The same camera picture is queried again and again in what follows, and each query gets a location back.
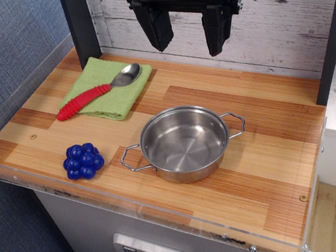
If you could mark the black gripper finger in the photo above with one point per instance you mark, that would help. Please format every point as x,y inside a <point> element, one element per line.
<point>155,23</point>
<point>216,21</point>

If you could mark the red handled metal spoon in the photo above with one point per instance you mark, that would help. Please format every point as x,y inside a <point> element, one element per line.
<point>124,78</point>

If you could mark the green folded cloth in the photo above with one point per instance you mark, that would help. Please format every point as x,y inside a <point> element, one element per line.
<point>115,104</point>

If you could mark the stainless steel pot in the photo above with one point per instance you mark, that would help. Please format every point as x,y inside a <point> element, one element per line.
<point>187,143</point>

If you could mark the blue plastic grape cluster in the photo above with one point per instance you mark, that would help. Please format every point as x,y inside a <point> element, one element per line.
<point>82,161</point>

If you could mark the clear acrylic table guard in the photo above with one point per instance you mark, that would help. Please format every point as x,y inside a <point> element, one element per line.
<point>259,196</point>

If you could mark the grey toy fridge cabinet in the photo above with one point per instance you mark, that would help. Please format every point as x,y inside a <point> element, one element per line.
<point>89,226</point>

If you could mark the black left frame post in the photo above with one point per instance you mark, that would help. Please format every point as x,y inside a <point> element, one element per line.
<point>82,30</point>

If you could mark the black frame post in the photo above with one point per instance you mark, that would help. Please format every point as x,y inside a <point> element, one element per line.
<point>328,64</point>
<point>82,30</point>

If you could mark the black right frame post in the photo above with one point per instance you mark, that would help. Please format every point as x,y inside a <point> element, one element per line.
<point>328,64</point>

